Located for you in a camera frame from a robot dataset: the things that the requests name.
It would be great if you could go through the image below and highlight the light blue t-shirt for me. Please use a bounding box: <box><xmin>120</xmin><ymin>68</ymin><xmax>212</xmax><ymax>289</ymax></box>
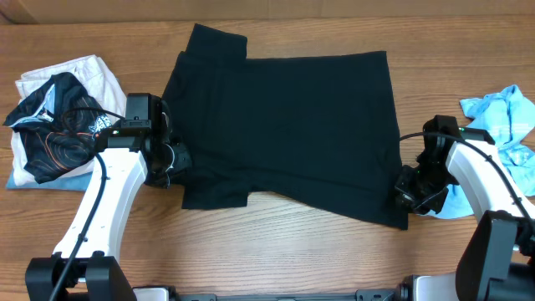
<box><xmin>429</xmin><ymin>84</ymin><xmax>534</xmax><ymax>219</ymax></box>

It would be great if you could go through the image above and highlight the black t-shirt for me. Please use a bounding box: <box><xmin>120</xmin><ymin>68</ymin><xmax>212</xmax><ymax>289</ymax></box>
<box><xmin>162</xmin><ymin>24</ymin><xmax>408</xmax><ymax>230</ymax></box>

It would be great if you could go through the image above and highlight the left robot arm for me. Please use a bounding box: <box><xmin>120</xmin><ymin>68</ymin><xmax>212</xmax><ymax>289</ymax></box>
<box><xmin>25</xmin><ymin>94</ymin><xmax>192</xmax><ymax>301</ymax></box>

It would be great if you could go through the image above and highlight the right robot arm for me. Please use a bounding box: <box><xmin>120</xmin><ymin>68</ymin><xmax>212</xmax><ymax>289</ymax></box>
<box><xmin>391</xmin><ymin>115</ymin><xmax>534</xmax><ymax>301</ymax></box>

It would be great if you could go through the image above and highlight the grey blue folded cloth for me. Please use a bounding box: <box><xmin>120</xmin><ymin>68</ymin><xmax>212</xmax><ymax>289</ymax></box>
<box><xmin>6</xmin><ymin>171</ymin><xmax>91</xmax><ymax>191</ymax></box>

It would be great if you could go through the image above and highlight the black orange printed jersey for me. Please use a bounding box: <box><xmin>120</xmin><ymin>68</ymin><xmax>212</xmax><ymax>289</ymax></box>
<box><xmin>3</xmin><ymin>73</ymin><xmax>112</xmax><ymax>184</ymax></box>

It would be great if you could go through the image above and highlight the beige folded garment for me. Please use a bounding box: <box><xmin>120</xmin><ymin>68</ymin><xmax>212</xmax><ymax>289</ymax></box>
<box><xmin>11</xmin><ymin>54</ymin><xmax>126</xmax><ymax>177</ymax></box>

